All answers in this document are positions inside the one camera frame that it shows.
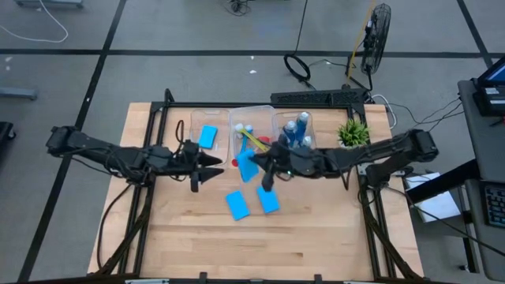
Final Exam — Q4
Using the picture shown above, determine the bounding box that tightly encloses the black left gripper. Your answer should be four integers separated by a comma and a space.
172, 140, 226, 184

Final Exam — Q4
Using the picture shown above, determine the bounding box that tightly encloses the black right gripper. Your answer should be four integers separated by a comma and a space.
249, 142, 321, 179

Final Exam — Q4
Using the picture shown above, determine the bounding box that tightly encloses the red dish brush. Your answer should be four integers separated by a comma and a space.
231, 135, 272, 168

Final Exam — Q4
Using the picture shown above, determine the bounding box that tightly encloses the yellow-green dish brush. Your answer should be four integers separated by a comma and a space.
234, 122, 271, 154

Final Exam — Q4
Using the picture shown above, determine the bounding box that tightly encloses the blue sponge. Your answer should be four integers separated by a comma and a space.
236, 148, 262, 184
225, 190, 252, 222
256, 186, 282, 215
197, 124, 219, 151

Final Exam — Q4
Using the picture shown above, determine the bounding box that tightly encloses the blue dish brush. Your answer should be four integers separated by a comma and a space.
240, 124, 255, 156

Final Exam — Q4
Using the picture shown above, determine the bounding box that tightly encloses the shallow clear plastic tray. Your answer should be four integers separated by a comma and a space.
188, 109, 232, 167
272, 110, 317, 151

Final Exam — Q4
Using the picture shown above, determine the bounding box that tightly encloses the deep clear plastic bin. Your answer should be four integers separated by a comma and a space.
229, 104, 279, 171

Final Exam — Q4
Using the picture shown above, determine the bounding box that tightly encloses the black perforated metal box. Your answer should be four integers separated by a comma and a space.
270, 88, 371, 107

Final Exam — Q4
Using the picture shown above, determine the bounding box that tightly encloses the small potted green plant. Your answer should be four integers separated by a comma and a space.
337, 118, 372, 149

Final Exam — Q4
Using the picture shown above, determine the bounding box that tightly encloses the black floor fan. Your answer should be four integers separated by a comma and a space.
360, 2, 392, 77

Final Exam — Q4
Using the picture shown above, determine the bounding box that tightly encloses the black desk support bar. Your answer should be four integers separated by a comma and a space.
405, 159, 481, 205

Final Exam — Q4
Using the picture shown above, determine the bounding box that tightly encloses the grey metal bar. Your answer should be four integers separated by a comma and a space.
0, 86, 39, 103

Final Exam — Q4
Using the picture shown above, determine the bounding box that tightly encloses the black chair base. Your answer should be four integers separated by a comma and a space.
0, 121, 17, 154

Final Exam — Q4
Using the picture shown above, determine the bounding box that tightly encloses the grey desk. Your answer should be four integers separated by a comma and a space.
456, 77, 505, 282

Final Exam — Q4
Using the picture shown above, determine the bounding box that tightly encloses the black laptop computer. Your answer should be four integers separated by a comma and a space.
471, 54, 505, 118

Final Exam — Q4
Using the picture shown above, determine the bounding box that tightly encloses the black keyboard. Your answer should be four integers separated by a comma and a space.
481, 184, 505, 230

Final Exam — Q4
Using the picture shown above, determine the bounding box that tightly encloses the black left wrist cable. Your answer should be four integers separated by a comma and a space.
175, 119, 187, 157

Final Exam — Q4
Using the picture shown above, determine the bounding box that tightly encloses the black aluminium rig frame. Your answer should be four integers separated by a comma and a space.
93, 88, 426, 284

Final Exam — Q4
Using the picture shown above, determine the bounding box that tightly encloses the coiled black cable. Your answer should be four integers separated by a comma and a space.
282, 53, 317, 91

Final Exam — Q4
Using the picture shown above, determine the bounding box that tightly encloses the short white cable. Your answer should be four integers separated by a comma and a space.
370, 93, 397, 130

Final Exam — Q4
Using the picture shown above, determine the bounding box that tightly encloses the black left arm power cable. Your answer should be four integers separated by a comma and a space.
95, 183, 133, 271

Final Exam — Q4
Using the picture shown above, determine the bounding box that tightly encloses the black hanging cable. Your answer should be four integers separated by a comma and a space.
294, 0, 310, 54

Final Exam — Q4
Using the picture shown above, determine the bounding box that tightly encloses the yellow hanging cable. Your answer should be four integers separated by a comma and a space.
346, 0, 376, 87

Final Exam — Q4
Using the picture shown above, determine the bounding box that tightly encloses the black cable bundle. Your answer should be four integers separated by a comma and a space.
225, 0, 250, 17

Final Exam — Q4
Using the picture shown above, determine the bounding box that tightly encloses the white floor cable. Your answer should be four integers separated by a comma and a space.
0, 0, 69, 44

